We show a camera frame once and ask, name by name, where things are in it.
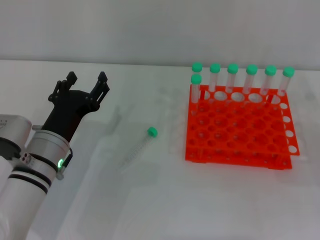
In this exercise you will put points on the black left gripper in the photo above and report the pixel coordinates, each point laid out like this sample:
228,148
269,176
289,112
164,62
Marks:
65,112

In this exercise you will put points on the clear test tube green cap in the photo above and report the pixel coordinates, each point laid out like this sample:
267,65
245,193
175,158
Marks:
269,76
232,73
250,75
196,87
196,66
137,147
287,77
214,72

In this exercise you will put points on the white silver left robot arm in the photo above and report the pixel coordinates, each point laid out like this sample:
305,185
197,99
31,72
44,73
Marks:
27,180

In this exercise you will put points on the orange test tube rack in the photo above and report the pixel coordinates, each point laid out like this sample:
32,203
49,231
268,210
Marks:
237,130

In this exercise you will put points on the grey black connector plug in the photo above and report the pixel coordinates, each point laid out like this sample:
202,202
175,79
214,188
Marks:
67,160

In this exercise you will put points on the silver black wrist camera box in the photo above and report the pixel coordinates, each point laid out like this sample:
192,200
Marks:
12,132

